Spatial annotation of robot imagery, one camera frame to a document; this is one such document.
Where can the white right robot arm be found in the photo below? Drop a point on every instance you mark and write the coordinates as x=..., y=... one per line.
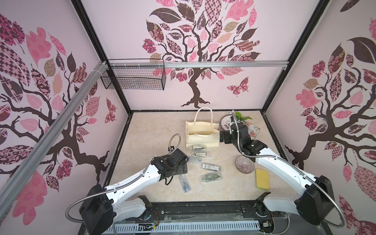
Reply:
x=314, y=197

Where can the blue compass set case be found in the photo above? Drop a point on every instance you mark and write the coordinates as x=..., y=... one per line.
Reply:
x=185, y=183
x=195, y=160

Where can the purple glass bowl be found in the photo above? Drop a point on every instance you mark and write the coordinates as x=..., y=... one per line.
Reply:
x=244, y=165

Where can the silver rail back wall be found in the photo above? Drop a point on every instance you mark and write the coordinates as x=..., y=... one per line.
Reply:
x=223, y=64

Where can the white toy radish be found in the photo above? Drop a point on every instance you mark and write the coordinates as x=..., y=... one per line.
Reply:
x=241, y=117

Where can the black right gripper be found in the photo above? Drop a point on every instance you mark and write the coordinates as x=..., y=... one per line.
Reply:
x=227, y=137

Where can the white cable duct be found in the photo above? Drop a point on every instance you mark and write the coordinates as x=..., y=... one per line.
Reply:
x=184, y=227

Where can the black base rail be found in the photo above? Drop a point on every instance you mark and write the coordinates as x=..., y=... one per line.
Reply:
x=248, y=209

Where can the yellow sponge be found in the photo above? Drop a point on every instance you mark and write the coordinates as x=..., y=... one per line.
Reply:
x=262, y=179

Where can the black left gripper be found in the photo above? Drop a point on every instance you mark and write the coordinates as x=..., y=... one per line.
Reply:
x=183, y=169

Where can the silver rail left wall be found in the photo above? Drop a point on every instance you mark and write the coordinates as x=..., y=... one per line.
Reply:
x=26, y=169

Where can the green compass set case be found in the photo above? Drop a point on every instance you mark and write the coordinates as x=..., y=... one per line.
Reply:
x=211, y=177

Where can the white round plate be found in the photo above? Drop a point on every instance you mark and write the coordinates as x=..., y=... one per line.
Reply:
x=225, y=122

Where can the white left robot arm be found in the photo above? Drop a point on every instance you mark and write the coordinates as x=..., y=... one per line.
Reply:
x=129, y=188

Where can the silver rail wall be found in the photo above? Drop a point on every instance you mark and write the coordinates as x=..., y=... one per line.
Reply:
x=223, y=64
x=26, y=169

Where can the labelled compass set case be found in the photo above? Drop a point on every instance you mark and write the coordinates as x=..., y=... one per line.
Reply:
x=211, y=167

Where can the compass set case near bag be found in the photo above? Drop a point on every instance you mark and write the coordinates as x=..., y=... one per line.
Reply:
x=196, y=148

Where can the cream canvas tote bag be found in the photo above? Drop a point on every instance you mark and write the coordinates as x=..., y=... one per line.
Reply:
x=201, y=132

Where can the black wire basket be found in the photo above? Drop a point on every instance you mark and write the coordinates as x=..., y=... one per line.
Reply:
x=135, y=74

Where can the floral rectangular tray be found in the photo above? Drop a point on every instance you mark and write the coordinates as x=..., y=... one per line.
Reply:
x=253, y=130

